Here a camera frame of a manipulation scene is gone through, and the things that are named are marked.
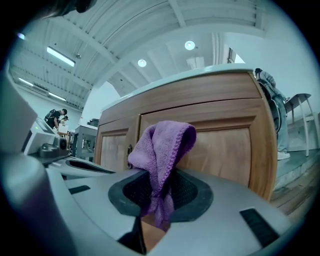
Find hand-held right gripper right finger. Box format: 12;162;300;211
149;167;292;256

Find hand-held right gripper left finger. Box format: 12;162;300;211
65;169;151;255

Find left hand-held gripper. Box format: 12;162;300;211
23;119;116;179

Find wooden cabinet door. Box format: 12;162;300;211
138;98;265;198
96;113;141;173

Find purple cloth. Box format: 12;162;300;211
127;120;198;232

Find grey metal cabinet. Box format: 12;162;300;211
74;124;100;163

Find brown wooden vanity cabinet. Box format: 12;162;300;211
94;71;279;203

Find wooden slat platform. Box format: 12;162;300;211
271;159;320;216

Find tube ceiling light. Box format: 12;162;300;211
46;46;76;67
48;91;67;102
18;77;35;87

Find white table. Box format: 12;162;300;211
284;93;320;158

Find ceiling air vent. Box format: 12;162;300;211
186;56;208;70

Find grey gripper camera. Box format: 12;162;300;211
39;136;70;159

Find black ornate door handle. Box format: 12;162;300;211
126;143;135;171

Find glass window wall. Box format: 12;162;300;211
227;47;247;65

